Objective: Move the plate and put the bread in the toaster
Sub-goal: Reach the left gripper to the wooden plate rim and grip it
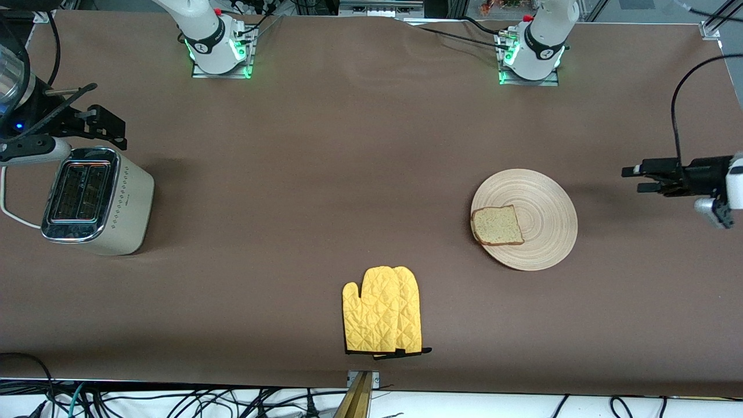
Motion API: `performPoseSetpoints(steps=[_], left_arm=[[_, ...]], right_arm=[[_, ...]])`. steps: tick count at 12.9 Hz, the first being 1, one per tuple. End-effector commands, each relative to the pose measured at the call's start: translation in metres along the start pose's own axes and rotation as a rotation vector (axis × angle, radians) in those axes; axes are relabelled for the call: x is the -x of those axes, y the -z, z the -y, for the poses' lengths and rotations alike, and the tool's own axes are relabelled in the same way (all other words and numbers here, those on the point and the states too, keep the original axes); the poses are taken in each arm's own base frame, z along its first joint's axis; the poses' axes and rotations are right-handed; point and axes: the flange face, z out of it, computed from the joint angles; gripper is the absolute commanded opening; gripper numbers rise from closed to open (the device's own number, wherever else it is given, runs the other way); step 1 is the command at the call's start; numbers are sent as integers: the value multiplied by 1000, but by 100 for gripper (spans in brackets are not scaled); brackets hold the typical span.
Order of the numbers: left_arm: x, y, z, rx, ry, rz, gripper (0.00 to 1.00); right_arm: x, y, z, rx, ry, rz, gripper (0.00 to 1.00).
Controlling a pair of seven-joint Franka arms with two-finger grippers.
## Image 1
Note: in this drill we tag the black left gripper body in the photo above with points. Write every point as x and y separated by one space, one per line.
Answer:
703 172

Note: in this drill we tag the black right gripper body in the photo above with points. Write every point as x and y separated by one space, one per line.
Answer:
47 118

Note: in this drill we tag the round wooden plate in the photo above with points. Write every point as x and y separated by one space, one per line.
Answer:
545 220

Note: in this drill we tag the slice of bread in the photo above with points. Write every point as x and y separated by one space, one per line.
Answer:
496 226

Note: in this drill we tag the cream and chrome toaster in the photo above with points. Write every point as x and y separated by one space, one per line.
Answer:
125 203

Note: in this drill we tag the white power strip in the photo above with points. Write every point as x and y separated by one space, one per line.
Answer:
249 7

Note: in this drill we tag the yellow quilted oven mitt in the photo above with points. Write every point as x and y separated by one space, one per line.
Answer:
371 313
412 313

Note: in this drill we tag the brass coloured metal bar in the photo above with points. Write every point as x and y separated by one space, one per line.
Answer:
359 400

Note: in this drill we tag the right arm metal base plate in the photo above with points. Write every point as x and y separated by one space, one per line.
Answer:
220 75

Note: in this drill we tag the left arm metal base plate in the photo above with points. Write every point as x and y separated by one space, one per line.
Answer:
528 83

